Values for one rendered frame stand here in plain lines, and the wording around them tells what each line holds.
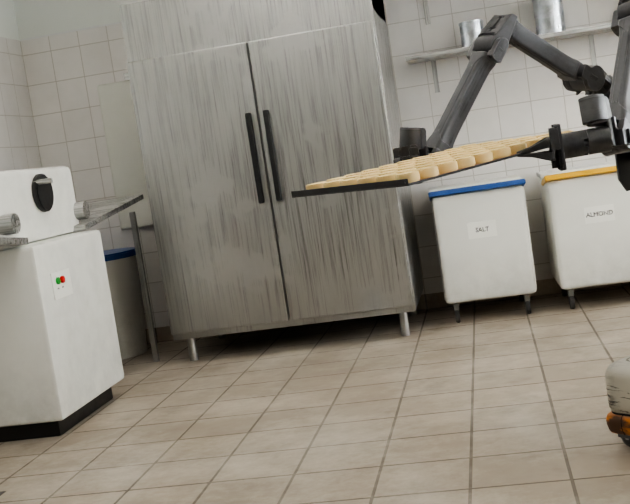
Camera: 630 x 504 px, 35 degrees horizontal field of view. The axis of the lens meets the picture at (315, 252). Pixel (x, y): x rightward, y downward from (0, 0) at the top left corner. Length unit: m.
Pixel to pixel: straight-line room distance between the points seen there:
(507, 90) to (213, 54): 1.86
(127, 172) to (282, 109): 1.51
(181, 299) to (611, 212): 2.43
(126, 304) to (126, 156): 0.99
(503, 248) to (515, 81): 1.16
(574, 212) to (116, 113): 2.96
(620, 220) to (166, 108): 2.57
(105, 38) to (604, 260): 3.43
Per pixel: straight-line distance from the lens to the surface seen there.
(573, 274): 5.80
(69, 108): 6.92
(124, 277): 6.37
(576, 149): 2.31
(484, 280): 5.79
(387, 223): 5.52
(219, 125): 5.65
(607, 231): 5.80
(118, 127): 6.73
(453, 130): 2.82
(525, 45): 2.99
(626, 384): 3.30
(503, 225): 5.76
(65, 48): 6.95
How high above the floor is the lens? 1.05
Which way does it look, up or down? 5 degrees down
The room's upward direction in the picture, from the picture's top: 9 degrees counter-clockwise
